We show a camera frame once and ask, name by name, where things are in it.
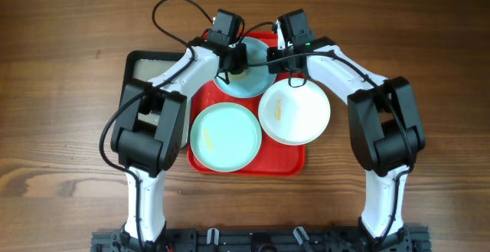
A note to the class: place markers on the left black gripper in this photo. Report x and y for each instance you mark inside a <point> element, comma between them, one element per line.
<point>233,60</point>

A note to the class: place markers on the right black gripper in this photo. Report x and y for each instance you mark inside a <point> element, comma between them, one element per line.
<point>279,58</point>

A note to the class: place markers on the light blue plate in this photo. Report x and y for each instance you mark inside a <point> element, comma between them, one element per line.
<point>254,80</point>

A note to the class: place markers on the white plate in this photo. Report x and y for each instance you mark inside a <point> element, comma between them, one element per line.
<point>294,111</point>

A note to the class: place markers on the mint green plate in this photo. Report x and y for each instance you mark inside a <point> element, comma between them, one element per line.
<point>225,137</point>

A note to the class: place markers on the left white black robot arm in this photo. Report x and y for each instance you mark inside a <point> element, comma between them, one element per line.
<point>147,151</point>

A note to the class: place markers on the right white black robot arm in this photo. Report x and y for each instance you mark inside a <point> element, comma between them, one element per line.
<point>385,128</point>

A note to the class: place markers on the black tray with water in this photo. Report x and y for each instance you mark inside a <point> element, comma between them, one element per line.
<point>145,65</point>

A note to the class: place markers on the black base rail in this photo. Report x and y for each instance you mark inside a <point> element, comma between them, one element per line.
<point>299,239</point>

